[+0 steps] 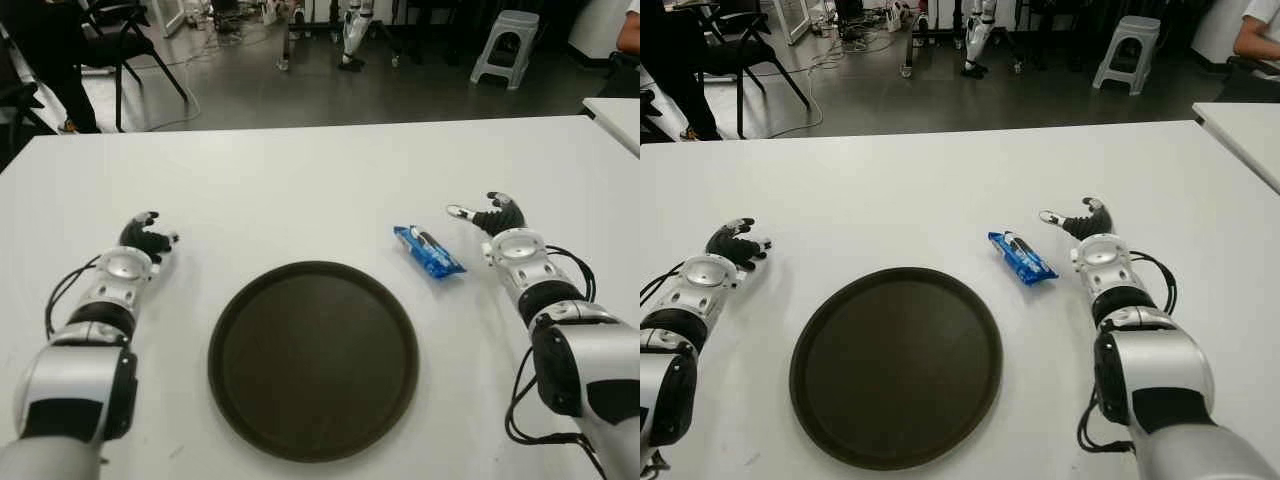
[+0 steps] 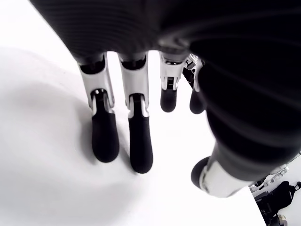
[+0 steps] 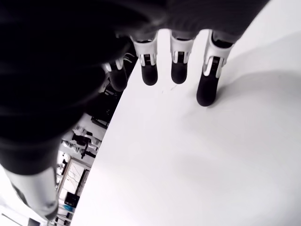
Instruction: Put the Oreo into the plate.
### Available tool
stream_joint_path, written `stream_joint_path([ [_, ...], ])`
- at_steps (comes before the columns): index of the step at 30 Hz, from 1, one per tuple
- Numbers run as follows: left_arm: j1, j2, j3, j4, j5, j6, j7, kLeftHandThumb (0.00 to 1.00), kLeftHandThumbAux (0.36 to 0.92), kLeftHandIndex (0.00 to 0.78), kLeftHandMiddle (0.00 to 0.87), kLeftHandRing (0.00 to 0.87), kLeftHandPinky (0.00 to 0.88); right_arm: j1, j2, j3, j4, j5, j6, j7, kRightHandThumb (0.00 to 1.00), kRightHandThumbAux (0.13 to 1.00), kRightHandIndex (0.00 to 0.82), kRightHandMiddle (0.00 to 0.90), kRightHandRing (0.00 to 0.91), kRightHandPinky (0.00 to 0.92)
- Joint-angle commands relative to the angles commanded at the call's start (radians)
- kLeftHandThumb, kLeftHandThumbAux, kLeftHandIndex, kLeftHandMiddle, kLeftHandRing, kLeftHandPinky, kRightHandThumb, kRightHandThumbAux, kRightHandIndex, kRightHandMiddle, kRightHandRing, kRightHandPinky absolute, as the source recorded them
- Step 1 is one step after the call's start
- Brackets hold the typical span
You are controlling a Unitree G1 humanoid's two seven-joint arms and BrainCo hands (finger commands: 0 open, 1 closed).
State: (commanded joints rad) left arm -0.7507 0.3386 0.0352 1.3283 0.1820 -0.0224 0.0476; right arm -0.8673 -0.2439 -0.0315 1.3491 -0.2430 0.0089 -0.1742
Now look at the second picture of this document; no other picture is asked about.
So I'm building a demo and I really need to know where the right robot hand black silver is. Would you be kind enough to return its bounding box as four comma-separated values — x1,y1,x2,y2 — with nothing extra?
249,178,271,189

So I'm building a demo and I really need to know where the left robot hand black silver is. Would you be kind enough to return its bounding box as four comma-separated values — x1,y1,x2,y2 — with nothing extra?
29,0,301,198

